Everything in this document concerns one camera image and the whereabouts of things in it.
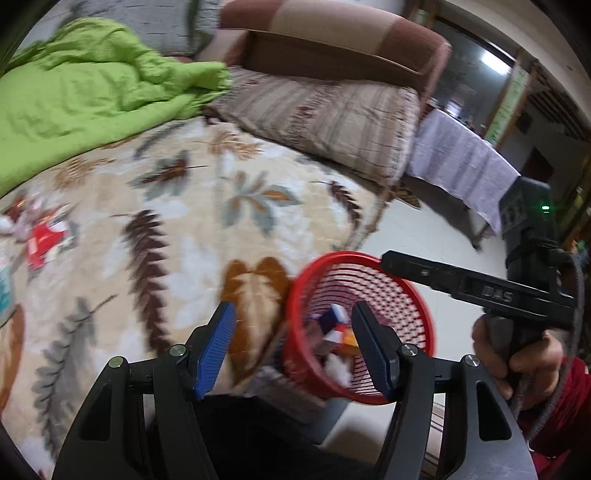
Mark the striped seat cushion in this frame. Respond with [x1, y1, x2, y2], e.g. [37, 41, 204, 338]
[422, 401, 448, 469]

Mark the glass door with wooden frame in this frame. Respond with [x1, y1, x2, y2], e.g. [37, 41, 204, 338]
[434, 14, 527, 139]

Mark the lilac plastic bag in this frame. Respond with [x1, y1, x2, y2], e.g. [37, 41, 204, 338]
[0, 198, 35, 243]

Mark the grey quilted pillow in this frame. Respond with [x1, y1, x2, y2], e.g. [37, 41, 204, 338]
[60, 0, 222, 56]

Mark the teal packet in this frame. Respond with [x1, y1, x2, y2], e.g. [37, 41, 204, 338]
[0, 251, 14, 324]

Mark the grey stool board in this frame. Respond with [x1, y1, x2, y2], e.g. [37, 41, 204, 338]
[259, 364, 354, 446]

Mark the torn red box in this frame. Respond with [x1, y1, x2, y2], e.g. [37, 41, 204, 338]
[25, 208, 70, 271]

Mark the table with lilac cloth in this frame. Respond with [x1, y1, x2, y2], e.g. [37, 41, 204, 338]
[409, 108, 522, 250]

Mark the white paper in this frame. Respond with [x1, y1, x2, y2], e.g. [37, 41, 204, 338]
[323, 353, 352, 384]

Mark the person's right hand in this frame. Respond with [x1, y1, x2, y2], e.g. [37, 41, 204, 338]
[472, 314, 566, 400]

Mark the leaf print blanket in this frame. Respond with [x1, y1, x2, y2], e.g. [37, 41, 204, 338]
[0, 115, 384, 480]

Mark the grey braided cable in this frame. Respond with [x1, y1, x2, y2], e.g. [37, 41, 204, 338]
[510, 251, 585, 444]

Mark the red plastic basket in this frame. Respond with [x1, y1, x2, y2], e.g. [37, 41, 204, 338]
[283, 251, 437, 406]

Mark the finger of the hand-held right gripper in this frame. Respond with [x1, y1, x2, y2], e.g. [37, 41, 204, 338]
[381, 250, 467, 298]

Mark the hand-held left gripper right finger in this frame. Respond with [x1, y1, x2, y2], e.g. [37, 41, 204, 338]
[351, 301, 539, 480]

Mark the green quilt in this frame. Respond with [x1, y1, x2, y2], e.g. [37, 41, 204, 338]
[0, 18, 232, 195]

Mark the orange medicine box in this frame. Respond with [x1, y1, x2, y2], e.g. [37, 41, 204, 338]
[335, 325, 361, 356]

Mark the person's right forearm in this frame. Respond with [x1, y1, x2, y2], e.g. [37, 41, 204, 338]
[517, 355, 591, 480]

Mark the brown slipper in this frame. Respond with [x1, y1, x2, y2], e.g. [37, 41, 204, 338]
[397, 185, 423, 208]

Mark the blue white medicine box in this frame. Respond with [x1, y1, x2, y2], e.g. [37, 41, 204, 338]
[318, 305, 352, 342]

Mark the striped pillow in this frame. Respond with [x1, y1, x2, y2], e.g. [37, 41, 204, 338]
[208, 67, 421, 185]

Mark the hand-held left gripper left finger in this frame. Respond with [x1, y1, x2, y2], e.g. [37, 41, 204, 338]
[53, 301, 237, 480]

